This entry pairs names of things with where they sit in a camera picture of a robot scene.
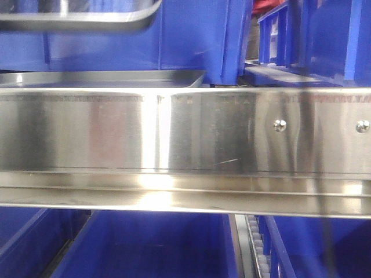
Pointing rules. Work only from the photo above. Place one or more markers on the large silver tray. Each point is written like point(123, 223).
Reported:
point(105, 79)

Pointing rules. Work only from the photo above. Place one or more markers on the small silver tray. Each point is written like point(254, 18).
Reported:
point(78, 15)

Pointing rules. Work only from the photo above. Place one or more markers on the large blue crate upper left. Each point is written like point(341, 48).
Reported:
point(193, 35)

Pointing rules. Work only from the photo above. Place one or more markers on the blue bin lower centre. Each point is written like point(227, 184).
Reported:
point(152, 244)

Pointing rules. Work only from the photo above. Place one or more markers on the blue bin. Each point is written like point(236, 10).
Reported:
point(32, 237)
point(316, 247)
point(152, 244)

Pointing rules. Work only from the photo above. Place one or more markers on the roller conveyor track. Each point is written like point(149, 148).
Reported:
point(249, 247)

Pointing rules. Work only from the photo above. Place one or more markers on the person in red sweater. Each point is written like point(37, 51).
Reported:
point(264, 6)

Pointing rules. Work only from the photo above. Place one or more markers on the blue bin lower right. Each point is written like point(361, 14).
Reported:
point(316, 247)

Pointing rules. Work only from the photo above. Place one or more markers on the blue ribbed crate upper right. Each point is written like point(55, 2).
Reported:
point(313, 43)

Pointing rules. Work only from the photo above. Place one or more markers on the blue bin lower left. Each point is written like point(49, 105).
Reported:
point(32, 237)

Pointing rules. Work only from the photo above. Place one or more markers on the left rail bolt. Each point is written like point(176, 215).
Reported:
point(279, 125)

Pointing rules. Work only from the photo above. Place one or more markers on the rail bolt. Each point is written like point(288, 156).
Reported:
point(279, 125)
point(363, 126)

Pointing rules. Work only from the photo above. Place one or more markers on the stainless steel shelf rail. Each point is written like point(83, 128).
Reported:
point(187, 149)

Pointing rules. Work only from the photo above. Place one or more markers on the right rail bolt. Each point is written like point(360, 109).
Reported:
point(363, 126)

